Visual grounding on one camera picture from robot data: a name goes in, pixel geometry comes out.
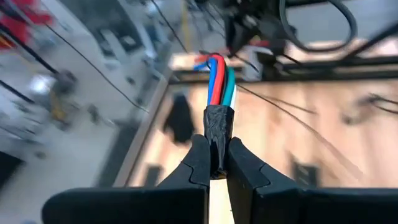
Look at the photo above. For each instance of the grey office chair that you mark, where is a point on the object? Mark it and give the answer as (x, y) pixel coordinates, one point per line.
(118, 43)

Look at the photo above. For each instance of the black glove with grey cuff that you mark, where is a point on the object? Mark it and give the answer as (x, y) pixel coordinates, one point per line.
(180, 121)

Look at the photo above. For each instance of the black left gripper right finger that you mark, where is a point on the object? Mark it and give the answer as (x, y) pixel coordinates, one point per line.
(295, 205)

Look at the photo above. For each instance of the red bin rack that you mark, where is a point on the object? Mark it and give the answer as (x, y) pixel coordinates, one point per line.
(18, 21)

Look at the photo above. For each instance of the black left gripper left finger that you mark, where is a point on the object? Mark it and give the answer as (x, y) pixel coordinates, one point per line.
(140, 205)

